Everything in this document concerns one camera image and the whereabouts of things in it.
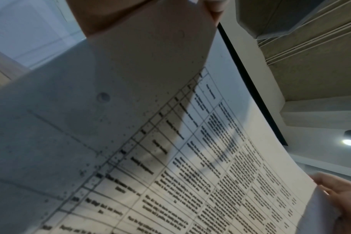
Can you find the person's left hand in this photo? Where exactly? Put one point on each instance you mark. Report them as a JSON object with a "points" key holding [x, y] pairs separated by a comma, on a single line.
{"points": [[100, 13]]}

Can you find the person's right hand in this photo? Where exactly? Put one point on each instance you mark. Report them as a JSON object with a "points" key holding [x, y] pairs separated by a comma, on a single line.
{"points": [[348, 201]]}

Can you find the pile of printed white papers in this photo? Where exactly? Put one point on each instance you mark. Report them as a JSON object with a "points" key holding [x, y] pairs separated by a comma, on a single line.
{"points": [[134, 114]]}

